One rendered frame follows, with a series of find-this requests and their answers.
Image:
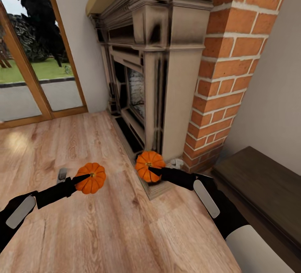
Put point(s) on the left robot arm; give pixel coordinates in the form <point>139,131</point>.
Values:
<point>12,217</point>

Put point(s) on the door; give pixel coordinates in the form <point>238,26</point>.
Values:
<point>38,77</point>

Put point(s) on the pumpkin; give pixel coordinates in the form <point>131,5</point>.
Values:
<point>96,180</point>
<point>149,159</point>

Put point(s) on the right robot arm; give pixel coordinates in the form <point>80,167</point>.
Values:
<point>250,251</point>

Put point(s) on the wood fireplace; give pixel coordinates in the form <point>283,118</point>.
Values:
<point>152,51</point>

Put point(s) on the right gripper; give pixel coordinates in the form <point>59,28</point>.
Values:
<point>168,174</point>

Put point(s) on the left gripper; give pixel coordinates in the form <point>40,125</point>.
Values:
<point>66,188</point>

